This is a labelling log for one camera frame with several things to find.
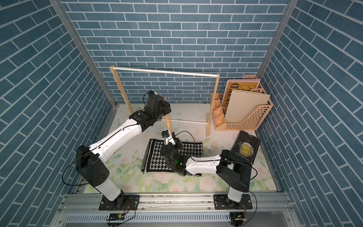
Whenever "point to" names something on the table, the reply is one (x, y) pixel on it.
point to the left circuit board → (119, 216)
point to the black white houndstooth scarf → (154, 161)
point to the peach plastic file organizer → (252, 121)
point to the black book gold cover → (246, 145)
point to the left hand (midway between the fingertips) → (173, 105)
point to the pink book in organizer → (240, 84)
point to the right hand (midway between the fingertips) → (173, 134)
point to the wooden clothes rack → (209, 123)
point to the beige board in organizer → (241, 103)
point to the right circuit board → (237, 215)
